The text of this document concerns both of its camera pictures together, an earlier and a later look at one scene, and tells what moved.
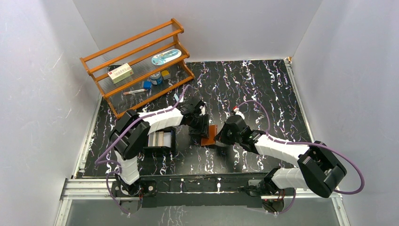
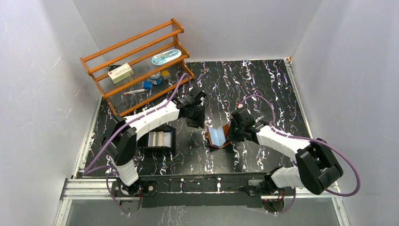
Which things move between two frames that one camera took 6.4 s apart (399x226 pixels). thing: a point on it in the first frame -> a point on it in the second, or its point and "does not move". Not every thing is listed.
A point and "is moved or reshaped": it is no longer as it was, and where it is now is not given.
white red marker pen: (134, 92) does not move
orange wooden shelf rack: (140, 68) does not move
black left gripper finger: (195, 128) -> (195, 124)
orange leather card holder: (212, 131) is moved or reshaped
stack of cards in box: (159, 138) does not move
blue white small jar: (156, 78) does not move
